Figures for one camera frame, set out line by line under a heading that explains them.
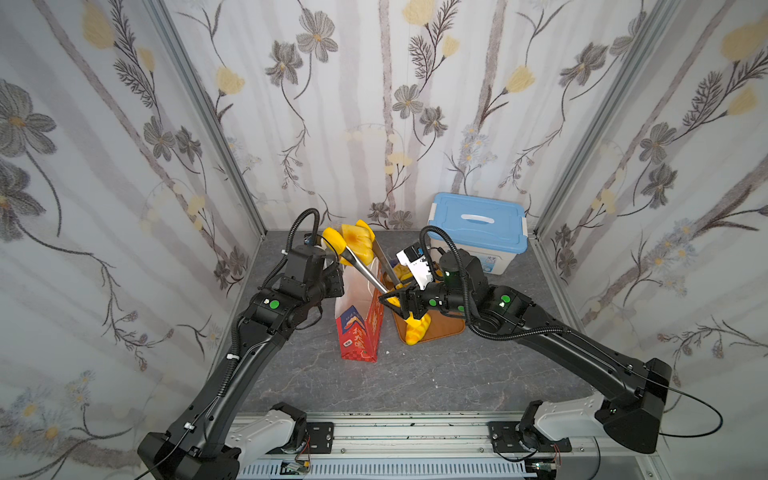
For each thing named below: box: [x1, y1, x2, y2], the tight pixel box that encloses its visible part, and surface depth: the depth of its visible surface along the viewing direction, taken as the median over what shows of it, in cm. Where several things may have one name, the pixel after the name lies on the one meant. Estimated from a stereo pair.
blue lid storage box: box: [428, 192, 528, 276], surface depth 103 cm
